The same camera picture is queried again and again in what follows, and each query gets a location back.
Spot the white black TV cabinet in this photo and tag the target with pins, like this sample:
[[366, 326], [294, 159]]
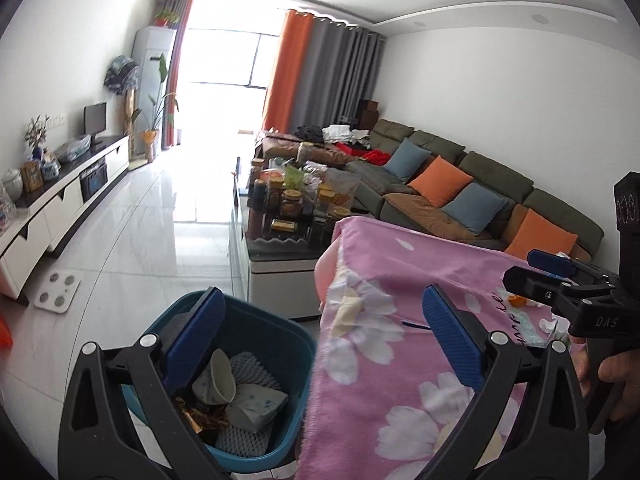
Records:
[[65, 200]]

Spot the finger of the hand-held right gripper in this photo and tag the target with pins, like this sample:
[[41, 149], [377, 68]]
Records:
[[550, 260], [530, 285]]

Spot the small picture frame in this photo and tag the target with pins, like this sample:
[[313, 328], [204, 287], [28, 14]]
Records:
[[32, 176]]

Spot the person's right hand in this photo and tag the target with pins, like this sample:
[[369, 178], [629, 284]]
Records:
[[625, 380]]

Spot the black monitor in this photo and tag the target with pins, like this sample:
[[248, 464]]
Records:
[[95, 119]]

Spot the green sectional sofa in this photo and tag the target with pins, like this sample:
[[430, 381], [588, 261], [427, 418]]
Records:
[[500, 175]]

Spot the white blue-dotted paper cup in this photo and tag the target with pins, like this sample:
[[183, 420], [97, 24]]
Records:
[[215, 377], [257, 405]]

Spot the crumpled white tissue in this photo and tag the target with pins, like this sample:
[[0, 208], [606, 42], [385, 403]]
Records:
[[552, 324]]

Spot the flower sprig in vase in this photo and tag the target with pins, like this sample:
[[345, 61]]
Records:
[[37, 132]]

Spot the thin dark stick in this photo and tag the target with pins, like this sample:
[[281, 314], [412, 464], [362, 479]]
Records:
[[416, 326]]

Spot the white foam net sleeve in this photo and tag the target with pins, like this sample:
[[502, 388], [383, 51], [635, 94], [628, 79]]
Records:
[[255, 367], [245, 440]]

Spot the cluster of glass jars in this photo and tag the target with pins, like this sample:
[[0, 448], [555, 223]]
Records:
[[290, 205]]

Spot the blue cushion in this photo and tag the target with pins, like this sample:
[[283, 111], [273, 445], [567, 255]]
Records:
[[475, 207], [406, 160]]

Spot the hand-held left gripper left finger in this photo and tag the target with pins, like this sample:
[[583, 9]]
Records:
[[195, 335]]

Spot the red clothes pile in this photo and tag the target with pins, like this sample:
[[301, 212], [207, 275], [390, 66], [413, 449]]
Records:
[[365, 154]]

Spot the white clothes pile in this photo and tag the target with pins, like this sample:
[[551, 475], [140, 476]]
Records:
[[345, 133]]

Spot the white wall socket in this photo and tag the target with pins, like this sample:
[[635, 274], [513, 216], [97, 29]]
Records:
[[58, 120]]

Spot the balcony window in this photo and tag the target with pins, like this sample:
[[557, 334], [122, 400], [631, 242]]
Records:
[[225, 80]]

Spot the pink floral blanket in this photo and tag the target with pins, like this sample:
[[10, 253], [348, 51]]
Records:
[[400, 270]]

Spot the coffee table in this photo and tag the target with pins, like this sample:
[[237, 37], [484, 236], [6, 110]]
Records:
[[280, 270]]

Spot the fan with blue patterned cover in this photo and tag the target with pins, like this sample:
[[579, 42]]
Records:
[[121, 74]]

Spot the orange cushion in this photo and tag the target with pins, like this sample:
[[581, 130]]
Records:
[[542, 235], [440, 180]]

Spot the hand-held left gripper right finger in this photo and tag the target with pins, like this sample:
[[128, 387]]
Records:
[[450, 340]]

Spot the plastic-wrapped item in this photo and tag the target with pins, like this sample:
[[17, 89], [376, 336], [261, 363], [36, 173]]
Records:
[[72, 149]]

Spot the white ceramic jar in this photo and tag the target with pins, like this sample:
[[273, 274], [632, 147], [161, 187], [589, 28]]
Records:
[[12, 182]]

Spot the gold foil snack wrapper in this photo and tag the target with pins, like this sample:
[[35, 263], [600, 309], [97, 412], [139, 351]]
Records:
[[197, 415]]

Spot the black clothes pile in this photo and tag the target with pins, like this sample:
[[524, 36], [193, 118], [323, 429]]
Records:
[[310, 133]]

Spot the brown boxes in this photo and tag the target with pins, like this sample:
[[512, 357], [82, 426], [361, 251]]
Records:
[[369, 114]]

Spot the striped orange grey curtain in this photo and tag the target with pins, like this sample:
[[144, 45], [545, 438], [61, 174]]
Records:
[[175, 70]]

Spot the orange object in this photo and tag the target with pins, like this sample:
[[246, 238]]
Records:
[[5, 332]]

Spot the small potted plant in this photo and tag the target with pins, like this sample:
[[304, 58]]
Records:
[[166, 17]]

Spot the white standing air conditioner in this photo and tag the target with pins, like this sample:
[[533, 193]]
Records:
[[150, 85]]

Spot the wrapped plant vase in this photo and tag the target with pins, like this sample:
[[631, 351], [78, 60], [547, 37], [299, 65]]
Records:
[[149, 145]]

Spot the white bathroom scale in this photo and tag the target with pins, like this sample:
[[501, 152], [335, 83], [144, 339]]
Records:
[[57, 292]]

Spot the tall leafy plant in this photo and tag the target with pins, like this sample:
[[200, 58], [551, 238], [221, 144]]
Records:
[[161, 105]]

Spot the brown sofa seat pad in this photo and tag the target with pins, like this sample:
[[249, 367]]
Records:
[[425, 215]]

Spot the blue white porcelain jar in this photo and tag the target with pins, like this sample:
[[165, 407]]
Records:
[[51, 169]]

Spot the blue plastic waste basket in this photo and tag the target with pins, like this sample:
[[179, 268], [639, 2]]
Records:
[[280, 330]]

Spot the blue patterned vase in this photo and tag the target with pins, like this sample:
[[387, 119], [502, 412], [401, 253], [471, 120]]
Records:
[[5, 205]]

